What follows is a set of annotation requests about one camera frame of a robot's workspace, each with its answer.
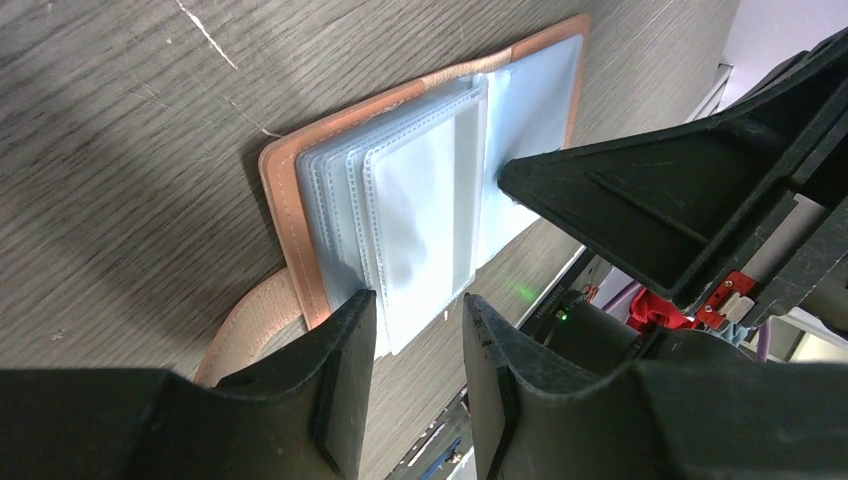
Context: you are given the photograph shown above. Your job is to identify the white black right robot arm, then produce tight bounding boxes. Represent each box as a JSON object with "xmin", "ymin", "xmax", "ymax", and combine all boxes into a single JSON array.
[{"xmin": 497, "ymin": 31, "xmax": 847, "ymax": 374}]

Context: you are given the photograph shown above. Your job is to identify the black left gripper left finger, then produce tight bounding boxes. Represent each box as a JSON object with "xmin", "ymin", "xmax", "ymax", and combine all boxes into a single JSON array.
[{"xmin": 1, "ymin": 290, "xmax": 377, "ymax": 479}]

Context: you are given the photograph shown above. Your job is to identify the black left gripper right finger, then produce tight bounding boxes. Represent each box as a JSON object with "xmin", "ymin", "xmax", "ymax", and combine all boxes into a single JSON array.
[{"xmin": 463, "ymin": 294, "xmax": 847, "ymax": 479}]

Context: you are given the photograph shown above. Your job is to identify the tan leather card holder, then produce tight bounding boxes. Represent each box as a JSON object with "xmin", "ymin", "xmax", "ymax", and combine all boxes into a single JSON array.
[{"xmin": 195, "ymin": 14, "xmax": 591, "ymax": 387}]

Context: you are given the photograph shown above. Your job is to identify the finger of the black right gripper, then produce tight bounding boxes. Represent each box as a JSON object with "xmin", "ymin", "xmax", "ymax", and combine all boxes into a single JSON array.
[{"xmin": 497, "ymin": 31, "xmax": 847, "ymax": 309}]

